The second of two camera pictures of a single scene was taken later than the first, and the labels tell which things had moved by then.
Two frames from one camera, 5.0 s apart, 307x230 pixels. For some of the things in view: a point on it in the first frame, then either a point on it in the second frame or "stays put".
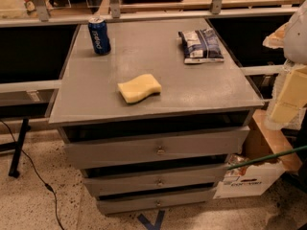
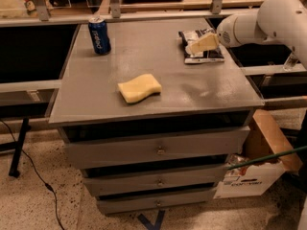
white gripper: [296, 37] → [225, 34]
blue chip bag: [200, 46] stays put
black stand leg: [14, 165] stays put
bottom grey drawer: [153, 202] stays put
